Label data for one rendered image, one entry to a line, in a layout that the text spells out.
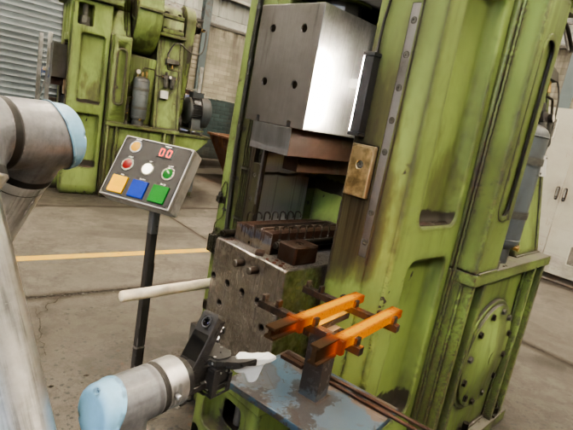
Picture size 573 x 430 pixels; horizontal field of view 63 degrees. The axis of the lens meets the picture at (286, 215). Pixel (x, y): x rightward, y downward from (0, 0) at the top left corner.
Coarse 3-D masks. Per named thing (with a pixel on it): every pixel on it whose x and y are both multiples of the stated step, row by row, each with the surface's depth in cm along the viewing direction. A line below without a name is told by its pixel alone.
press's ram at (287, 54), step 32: (288, 32) 158; (320, 32) 149; (352, 32) 159; (256, 64) 170; (288, 64) 158; (320, 64) 152; (352, 64) 163; (256, 96) 170; (288, 96) 159; (320, 96) 156; (352, 96) 168; (320, 128) 160
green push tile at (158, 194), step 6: (156, 186) 189; (162, 186) 189; (150, 192) 189; (156, 192) 188; (162, 192) 188; (168, 192) 188; (150, 198) 188; (156, 198) 187; (162, 198) 187; (162, 204) 186
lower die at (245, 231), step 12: (240, 228) 178; (252, 228) 173; (264, 228) 169; (276, 228) 173; (312, 228) 186; (324, 228) 190; (240, 240) 178; (252, 240) 173; (264, 240) 169; (276, 240) 168; (276, 252) 169
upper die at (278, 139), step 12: (252, 132) 172; (264, 132) 167; (276, 132) 163; (288, 132) 159; (300, 132) 161; (312, 132) 166; (252, 144) 172; (264, 144) 167; (276, 144) 163; (288, 144) 159; (300, 144) 163; (312, 144) 167; (324, 144) 172; (336, 144) 177; (348, 144) 182; (300, 156) 165; (312, 156) 169; (324, 156) 174; (336, 156) 178; (348, 156) 184
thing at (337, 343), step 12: (384, 312) 129; (396, 312) 131; (360, 324) 118; (372, 324) 119; (384, 324) 125; (336, 336) 108; (348, 336) 110; (312, 348) 101; (324, 348) 102; (336, 348) 106; (312, 360) 101; (324, 360) 103
